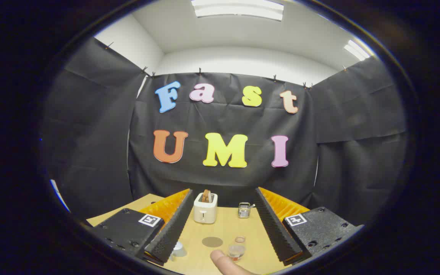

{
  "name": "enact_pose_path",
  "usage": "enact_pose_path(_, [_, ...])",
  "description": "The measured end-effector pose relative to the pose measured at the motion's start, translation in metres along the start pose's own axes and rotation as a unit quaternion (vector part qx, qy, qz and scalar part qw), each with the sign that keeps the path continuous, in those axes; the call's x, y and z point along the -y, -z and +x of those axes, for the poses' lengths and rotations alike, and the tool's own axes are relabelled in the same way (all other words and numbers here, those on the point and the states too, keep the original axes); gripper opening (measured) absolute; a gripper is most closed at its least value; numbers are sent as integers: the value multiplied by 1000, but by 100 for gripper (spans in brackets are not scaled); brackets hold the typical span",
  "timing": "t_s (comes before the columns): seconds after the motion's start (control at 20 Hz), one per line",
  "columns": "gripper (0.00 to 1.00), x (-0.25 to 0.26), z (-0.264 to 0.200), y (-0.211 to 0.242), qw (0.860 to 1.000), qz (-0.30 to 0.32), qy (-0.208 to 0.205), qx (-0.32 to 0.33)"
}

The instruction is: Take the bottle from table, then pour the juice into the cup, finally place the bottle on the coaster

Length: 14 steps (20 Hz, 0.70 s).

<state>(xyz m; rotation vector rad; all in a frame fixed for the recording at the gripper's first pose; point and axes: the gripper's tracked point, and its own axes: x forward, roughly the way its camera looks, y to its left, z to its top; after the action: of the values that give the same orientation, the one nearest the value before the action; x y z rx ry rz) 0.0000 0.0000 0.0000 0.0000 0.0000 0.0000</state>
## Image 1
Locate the brown bread slice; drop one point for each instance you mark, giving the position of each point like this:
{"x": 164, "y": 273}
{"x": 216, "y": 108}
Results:
{"x": 206, "y": 196}

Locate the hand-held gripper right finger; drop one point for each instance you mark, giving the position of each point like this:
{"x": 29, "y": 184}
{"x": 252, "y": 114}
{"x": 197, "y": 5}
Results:
{"x": 275, "y": 229}

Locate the cream toaster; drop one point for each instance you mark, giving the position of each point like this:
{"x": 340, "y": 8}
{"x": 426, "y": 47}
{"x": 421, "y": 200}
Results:
{"x": 204, "y": 212}

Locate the round brown coaster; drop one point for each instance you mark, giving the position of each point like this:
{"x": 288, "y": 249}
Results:
{"x": 212, "y": 241}

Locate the white cup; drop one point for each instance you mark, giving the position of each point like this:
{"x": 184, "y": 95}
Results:
{"x": 178, "y": 250}

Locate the wooden table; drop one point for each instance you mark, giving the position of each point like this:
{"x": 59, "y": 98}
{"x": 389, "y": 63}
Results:
{"x": 224, "y": 229}

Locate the clear plastic juice bottle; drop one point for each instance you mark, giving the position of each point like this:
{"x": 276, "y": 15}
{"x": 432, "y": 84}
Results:
{"x": 237, "y": 249}

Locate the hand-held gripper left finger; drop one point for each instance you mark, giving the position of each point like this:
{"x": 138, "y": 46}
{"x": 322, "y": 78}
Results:
{"x": 172, "y": 233}

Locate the long ceiling light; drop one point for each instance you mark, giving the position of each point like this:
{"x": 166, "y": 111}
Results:
{"x": 239, "y": 9}

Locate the small ceiling light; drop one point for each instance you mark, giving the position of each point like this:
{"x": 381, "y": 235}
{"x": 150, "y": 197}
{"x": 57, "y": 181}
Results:
{"x": 356, "y": 50}

